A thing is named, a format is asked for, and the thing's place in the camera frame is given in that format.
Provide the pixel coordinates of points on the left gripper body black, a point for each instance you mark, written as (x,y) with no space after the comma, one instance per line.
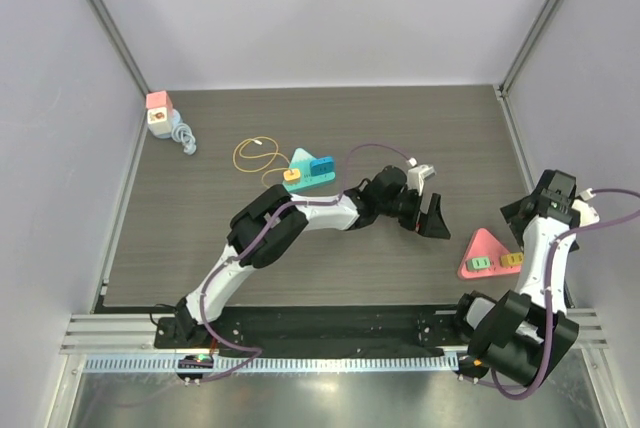
(404,207)

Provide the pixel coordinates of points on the slotted cable duct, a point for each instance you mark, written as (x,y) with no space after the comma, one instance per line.
(196,363)

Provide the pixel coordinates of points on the green usb charger plug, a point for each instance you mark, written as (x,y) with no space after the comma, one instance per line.
(478,263)

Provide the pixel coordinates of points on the left aluminium frame post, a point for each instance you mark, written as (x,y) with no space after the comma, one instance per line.
(114,36)

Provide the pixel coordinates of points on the aluminium frame post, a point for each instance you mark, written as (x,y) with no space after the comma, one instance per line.
(532,38)
(114,36)

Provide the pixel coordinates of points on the aluminium front rail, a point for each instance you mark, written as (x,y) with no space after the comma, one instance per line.
(134,333)

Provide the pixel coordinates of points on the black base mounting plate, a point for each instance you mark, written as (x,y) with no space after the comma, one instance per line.
(337,332)

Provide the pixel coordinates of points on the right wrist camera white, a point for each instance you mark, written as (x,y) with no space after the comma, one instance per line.
(588,214)

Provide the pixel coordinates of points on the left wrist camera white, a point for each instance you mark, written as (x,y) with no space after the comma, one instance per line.
(418,175)

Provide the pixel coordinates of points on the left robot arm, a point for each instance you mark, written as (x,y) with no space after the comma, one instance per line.
(266,228)

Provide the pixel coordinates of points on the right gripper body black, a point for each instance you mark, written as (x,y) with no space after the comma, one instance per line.
(516,216)

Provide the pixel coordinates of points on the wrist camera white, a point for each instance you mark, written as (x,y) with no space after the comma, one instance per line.
(588,214)
(418,175)

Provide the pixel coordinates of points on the blue charger plug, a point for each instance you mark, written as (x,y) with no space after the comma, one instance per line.
(322,166)

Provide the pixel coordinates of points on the right aluminium frame post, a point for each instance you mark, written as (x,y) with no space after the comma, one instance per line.
(532,38)

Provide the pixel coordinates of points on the teal triangular power socket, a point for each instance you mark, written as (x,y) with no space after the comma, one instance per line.
(301,159)

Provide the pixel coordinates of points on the pink white cube charger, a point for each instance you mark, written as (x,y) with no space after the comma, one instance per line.
(159,114)

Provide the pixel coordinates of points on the pink triangular power socket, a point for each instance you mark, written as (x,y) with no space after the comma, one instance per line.
(484,244)

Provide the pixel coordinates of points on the yellow usb charger plug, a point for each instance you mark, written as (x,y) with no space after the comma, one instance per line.
(511,260)

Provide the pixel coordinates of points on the orange charger plug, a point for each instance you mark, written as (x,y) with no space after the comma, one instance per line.
(291,175)

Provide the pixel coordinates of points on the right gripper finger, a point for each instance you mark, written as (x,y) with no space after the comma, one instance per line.
(511,210)
(517,229)

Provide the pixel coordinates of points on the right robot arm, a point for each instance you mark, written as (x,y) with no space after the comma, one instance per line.
(525,334)

